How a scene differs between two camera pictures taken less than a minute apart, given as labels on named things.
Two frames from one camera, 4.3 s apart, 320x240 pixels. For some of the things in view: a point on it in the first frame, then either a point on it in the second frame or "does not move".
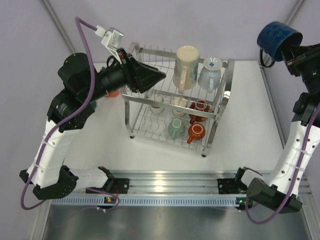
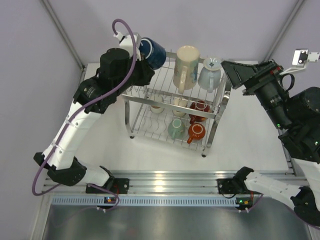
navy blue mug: [274, 37] to [153, 54]
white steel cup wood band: [156, 97] does not move
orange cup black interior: [196, 131] does not move
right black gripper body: [307, 64] to [269, 93]
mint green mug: [176, 129] does not move
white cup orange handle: [199, 105] does not move
